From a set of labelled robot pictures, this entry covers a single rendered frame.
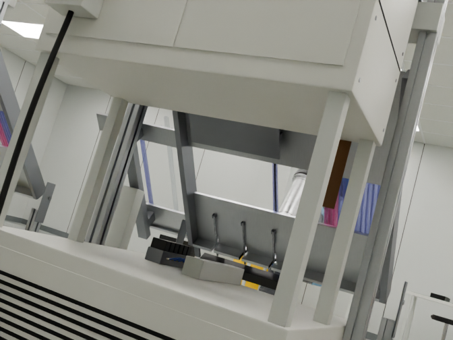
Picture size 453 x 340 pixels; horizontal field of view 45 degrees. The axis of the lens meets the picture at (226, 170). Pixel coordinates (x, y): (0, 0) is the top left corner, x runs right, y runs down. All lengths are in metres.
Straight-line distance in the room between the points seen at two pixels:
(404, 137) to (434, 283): 7.15
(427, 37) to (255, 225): 0.81
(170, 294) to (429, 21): 0.86
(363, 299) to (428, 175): 7.40
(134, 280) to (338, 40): 0.53
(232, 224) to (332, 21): 1.05
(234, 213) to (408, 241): 6.75
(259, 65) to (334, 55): 0.13
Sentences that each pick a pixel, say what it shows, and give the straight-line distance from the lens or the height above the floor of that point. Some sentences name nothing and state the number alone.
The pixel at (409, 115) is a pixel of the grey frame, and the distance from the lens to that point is 1.31.
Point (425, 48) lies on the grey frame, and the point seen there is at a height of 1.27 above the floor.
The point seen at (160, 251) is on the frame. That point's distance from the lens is 1.45.
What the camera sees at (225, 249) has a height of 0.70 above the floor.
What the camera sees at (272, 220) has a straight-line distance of 1.77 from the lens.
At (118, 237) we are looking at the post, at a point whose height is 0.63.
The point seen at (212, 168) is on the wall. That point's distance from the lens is 9.57.
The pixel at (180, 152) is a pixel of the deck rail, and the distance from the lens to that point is 1.76.
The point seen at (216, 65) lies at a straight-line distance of 1.00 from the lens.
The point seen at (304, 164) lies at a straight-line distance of 1.61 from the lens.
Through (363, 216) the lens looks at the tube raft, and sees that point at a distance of 1.64.
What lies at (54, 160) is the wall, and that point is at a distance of 11.58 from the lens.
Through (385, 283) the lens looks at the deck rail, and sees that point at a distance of 1.70.
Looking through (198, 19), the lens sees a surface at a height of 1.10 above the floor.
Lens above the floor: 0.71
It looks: 8 degrees up
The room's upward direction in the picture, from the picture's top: 16 degrees clockwise
